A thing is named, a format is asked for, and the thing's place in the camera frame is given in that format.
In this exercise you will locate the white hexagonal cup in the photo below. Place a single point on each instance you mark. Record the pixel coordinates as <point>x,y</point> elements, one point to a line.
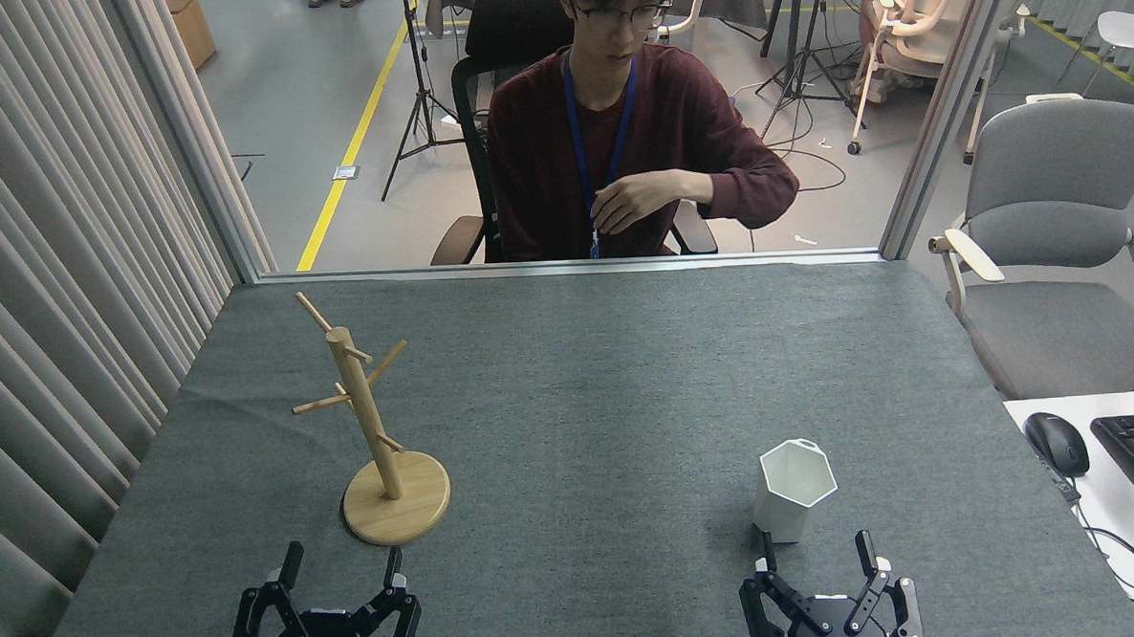
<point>786,515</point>

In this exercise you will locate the wooden cup rack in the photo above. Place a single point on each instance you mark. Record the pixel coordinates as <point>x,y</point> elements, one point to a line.
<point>398,508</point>

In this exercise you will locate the person's left hand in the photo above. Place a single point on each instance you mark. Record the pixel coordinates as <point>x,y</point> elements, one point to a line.
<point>638,199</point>

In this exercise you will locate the black computer mouse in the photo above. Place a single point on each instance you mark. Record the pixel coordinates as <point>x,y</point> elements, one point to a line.
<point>1057,443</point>

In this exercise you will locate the white desk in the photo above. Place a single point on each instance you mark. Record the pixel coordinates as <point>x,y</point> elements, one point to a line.
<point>1121,524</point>

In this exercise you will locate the dark grey table cloth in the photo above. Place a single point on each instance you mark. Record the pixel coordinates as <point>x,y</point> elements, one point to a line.
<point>580,404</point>

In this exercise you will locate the floor socket plate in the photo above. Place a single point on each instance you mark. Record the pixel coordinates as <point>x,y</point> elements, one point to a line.
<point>345,172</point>

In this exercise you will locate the grey office chair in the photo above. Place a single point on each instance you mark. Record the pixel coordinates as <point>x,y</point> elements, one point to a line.
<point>1050,202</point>

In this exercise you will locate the person in dark red top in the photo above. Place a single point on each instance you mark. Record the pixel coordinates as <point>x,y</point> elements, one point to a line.
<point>541,166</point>

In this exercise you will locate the black tripod stand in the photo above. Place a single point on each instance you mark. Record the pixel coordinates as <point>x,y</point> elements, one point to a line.
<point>419,105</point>
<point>805,59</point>

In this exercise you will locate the black office chair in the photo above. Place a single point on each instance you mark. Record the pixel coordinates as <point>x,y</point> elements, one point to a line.
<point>470,103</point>

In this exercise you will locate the person seated in white chair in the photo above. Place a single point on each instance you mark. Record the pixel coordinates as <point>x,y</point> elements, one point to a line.
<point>875,27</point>

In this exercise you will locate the cardboard box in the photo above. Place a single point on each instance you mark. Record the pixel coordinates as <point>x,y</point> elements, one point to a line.
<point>193,28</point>

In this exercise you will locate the white office chair with wheels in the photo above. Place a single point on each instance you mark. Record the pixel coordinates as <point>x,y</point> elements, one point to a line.
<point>927,6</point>

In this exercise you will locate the black glasses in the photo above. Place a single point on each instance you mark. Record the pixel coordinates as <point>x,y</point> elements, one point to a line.
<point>623,14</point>

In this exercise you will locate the silver table rail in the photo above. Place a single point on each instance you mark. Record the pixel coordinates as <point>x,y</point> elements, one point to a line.
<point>565,267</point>

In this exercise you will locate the silver post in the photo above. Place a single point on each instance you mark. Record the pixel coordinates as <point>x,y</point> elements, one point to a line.
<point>950,101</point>

